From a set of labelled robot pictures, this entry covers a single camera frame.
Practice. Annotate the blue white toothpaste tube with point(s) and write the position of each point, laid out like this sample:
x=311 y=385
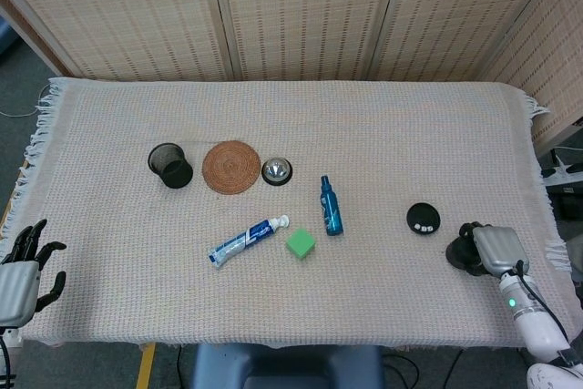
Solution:
x=241 y=243

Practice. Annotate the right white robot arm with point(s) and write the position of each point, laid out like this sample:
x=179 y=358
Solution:
x=537 y=330

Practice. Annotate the round woven rattan coaster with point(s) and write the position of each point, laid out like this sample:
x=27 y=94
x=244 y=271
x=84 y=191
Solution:
x=231 y=167

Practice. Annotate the green cube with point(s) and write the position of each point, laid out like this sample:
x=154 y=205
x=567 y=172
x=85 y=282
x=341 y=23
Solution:
x=300 y=243

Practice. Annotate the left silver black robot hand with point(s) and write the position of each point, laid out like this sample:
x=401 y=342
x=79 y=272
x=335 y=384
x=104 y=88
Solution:
x=16 y=284

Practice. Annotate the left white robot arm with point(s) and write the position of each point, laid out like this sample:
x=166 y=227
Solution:
x=9 y=334

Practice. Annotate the silver call bell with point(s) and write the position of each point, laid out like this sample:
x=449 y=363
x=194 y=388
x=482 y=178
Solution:
x=276 y=170

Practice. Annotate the blue spray bottle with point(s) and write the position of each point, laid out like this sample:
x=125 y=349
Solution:
x=331 y=209

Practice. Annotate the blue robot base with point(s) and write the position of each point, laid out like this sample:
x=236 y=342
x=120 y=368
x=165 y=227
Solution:
x=287 y=368

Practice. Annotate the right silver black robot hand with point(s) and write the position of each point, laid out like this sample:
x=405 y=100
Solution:
x=501 y=248

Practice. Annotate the bamboo folding screen panel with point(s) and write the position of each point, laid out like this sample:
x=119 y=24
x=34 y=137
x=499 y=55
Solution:
x=114 y=11
x=555 y=70
x=305 y=11
x=464 y=11

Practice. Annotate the black mesh pen holder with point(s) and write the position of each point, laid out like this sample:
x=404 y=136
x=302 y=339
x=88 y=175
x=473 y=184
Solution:
x=176 y=173

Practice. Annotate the beige waffle tablecloth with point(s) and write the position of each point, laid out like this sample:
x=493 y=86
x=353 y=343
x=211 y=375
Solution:
x=291 y=298

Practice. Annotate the black round base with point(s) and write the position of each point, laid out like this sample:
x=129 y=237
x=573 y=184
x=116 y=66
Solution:
x=423 y=215

